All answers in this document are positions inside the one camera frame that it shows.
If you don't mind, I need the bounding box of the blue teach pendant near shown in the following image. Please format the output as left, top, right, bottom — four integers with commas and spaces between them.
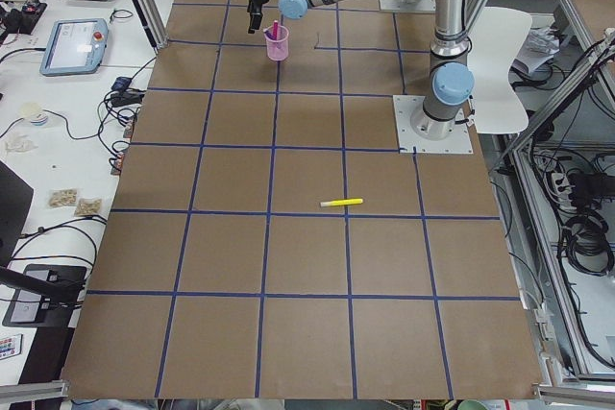
39, 18, 109, 77

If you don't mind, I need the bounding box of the yellow highlighter pen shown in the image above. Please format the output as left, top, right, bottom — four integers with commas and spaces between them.
320, 198, 364, 207

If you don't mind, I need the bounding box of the colourful remote control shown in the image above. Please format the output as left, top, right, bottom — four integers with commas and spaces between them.
0, 333, 23, 360

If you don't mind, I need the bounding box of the purple highlighter pen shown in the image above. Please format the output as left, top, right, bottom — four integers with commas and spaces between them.
264, 30, 277, 40

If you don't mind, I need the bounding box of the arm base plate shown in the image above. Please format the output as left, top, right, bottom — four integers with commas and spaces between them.
379, 0, 435, 14
393, 95, 473, 155

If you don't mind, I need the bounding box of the pink mesh pen cup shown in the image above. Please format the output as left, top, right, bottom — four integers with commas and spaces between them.
263, 25, 289, 61

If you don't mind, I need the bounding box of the white chair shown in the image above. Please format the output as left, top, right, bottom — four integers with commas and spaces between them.
467, 7, 532, 134

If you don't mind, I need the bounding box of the white tape roll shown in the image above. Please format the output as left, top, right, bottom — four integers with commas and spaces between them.
28, 110, 49, 127

